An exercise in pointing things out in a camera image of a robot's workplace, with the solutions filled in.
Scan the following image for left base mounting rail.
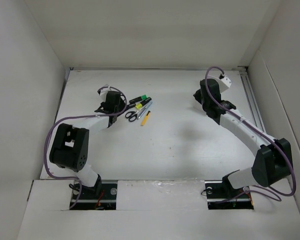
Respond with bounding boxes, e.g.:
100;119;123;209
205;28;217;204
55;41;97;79
69;180;118;211

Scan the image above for black handled scissors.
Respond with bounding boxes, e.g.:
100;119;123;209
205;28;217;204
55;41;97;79
125;109;141;122

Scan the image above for right base mounting rail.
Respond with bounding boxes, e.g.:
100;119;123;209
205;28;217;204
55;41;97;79
201;180;254;210

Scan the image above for silver pen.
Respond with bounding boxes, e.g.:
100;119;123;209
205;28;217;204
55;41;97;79
136;103;150;120

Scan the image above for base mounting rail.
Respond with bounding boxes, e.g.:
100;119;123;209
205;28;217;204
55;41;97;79
69;180;118;211
201;180;254;210

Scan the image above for green highlighter marker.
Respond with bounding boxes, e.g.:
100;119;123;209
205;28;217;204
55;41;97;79
129;94;147;104

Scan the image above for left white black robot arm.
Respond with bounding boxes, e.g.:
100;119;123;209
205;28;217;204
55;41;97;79
49;86;127;199

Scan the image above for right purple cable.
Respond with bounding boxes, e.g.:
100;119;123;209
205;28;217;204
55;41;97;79
205;66;297;202

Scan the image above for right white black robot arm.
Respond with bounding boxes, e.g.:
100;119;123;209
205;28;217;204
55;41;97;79
193;78;296;203

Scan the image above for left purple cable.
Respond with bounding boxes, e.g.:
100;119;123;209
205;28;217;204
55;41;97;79
44;86;128;210

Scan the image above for white compartment organizer tray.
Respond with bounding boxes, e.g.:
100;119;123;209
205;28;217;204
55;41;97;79
193;99;204;112

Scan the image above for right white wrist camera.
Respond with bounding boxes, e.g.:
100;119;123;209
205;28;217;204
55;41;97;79
216;74;232;93

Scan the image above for yellow highlighter marker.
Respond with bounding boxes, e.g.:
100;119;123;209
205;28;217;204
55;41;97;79
135;97;152;110

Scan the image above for purple cable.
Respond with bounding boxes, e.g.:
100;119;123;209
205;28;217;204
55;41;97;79
44;86;128;210
205;66;297;202

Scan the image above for light blue pen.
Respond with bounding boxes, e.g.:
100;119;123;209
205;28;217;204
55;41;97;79
137;101;153;120

